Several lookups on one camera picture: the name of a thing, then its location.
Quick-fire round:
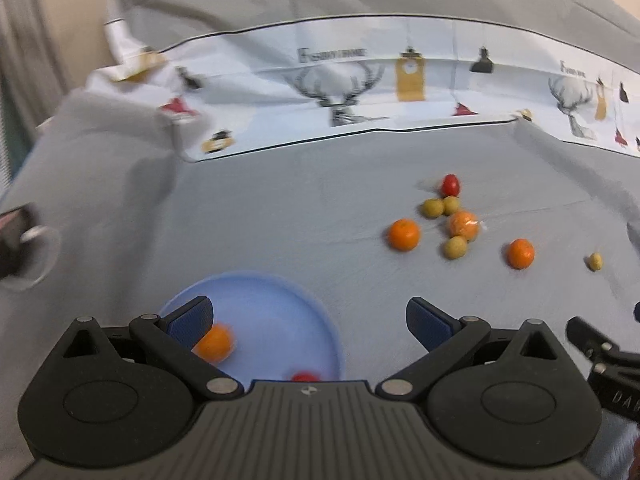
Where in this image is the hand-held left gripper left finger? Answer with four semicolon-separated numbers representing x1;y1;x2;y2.
59;296;246;402

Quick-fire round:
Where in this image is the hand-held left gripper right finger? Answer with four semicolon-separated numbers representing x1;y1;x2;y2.
375;297;569;402

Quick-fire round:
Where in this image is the plastic mandarin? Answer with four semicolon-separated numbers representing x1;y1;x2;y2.
446;210;488;241
194;324;237;364

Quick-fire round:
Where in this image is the blue round plate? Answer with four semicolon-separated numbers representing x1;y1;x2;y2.
157;271;347;391

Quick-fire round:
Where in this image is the orange mandarin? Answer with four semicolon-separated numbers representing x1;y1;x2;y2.
506;238;536;270
387;218;422;252

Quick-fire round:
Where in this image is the person's grey pants leg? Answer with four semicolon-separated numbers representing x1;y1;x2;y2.
582;407;640;480

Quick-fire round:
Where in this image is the grey bed sheet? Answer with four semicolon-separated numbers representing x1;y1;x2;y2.
0;85;640;480

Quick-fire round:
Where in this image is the black smartphone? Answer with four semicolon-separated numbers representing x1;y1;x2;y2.
0;206;38;279

